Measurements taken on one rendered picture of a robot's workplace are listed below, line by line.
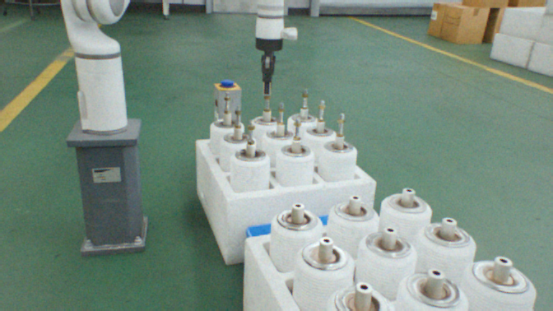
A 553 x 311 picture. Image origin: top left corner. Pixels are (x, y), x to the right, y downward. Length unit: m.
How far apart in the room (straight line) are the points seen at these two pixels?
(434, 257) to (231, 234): 0.48
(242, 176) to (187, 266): 0.26
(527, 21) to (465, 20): 0.90
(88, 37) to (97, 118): 0.17
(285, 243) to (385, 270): 0.18
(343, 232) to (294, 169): 0.30
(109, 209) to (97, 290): 0.18
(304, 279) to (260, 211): 0.39
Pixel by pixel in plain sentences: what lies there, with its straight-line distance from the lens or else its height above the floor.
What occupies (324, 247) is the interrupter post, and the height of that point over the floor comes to 0.28.
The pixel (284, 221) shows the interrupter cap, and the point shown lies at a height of 0.25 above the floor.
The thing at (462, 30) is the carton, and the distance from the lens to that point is 4.75.
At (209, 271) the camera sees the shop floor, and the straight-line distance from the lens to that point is 1.18.
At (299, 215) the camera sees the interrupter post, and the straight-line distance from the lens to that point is 0.87.
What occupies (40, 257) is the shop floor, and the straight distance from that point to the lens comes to 1.31.
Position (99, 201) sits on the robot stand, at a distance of 1.21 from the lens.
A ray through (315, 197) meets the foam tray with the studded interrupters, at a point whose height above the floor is 0.16.
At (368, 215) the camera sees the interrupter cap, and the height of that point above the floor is 0.25.
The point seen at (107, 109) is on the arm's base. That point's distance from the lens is 1.14.
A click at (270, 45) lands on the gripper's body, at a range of 1.30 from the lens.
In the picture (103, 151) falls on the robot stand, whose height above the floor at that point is 0.27.
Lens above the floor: 0.70
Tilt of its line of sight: 23 degrees down
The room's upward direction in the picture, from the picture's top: 3 degrees clockwise
